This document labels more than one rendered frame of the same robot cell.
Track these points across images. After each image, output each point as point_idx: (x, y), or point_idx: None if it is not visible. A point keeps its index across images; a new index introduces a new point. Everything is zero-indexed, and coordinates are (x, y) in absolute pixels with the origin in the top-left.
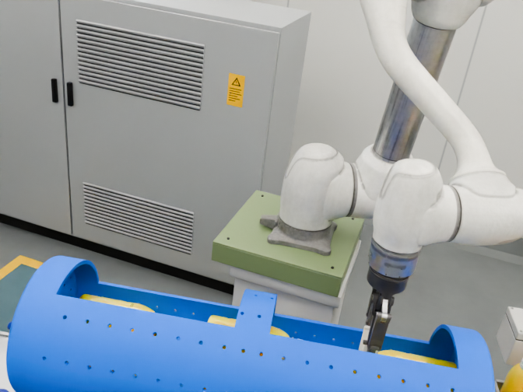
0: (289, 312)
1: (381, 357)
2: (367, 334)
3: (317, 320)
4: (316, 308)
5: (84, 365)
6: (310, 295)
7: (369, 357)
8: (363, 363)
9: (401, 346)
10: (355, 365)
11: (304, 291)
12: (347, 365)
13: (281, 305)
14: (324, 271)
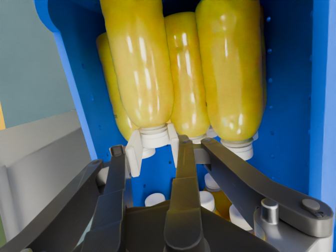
0: (33, 198)
1: (327, 151)
2: (138, 160)
3: (27, 169)
4: (16, 182)
5: None
6: (6, 203)
7: (328, 178)
8: (334, 181)
9: (82, 83)
10: (334, 194)
11: (4, 212)
12: (334, 207)
13: (30, 210)
14: None
